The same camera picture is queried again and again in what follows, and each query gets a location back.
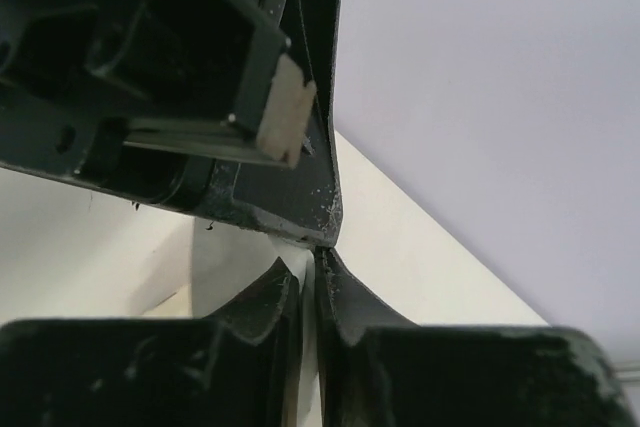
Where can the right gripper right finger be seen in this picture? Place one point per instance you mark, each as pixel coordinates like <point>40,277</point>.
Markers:
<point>377,368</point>

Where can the orange coffee filter box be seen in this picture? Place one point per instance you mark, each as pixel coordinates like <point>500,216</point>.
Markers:
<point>70,252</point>

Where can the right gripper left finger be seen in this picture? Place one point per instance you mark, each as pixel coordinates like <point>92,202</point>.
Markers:
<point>238,366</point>

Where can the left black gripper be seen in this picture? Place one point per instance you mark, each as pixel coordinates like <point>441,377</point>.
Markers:
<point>134,97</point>

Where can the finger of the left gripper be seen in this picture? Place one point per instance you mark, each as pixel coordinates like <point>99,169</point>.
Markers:
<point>303,203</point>

